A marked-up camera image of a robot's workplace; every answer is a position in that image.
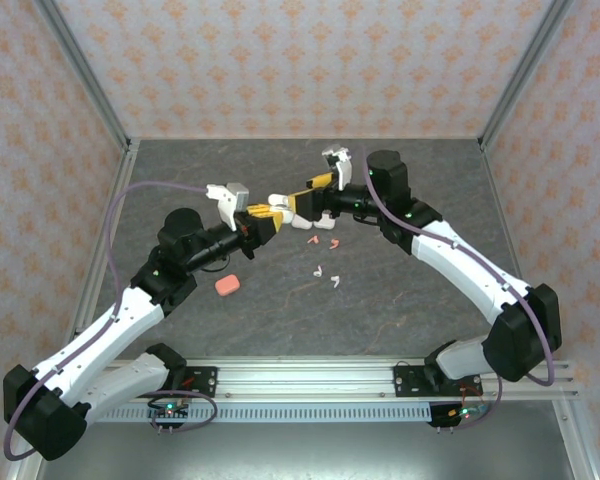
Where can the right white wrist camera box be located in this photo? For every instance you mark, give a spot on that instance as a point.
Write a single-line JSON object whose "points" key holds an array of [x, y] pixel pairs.
{"points": [[342, 170]]}

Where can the aluminium frame post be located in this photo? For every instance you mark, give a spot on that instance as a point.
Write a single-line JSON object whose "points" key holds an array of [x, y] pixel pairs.
{"points": [[87, 75], [522, 75]]}

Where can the aluminium mounting rail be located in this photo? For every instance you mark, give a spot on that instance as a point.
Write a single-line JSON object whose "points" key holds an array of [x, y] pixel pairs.
{"points": [[305, 380]]}

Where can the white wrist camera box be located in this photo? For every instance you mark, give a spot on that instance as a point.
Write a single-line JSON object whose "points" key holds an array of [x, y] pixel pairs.
{"points": [[342, 170], [239, 192]]}

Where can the pink earbud charging case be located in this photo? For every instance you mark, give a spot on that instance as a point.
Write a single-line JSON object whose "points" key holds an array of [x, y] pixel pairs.
{"points": [[227, 285]]}

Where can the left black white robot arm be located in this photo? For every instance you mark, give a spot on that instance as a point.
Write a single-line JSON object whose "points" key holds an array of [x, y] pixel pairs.
{"points": [[110, 337]]}

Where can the aluminium table side rail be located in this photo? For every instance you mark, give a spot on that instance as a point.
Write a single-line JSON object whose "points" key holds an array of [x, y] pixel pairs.
{"points": [[503, 200], [115, 200]]}

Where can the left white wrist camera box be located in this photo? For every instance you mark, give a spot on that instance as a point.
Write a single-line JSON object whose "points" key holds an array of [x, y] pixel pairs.
{"points": [[239, 192]]}

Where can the grey metal panel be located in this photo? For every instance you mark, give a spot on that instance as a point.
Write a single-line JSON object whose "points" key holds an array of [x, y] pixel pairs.
{"points": [[300, 450]]}

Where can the aluminium frame bar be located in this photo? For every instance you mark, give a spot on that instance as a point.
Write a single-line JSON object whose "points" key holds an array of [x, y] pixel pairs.
{"points": [[22, 474], [582, 445]]}

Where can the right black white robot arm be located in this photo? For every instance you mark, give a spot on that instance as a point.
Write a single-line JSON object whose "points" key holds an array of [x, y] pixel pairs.
{"points": [[465, 277]]}

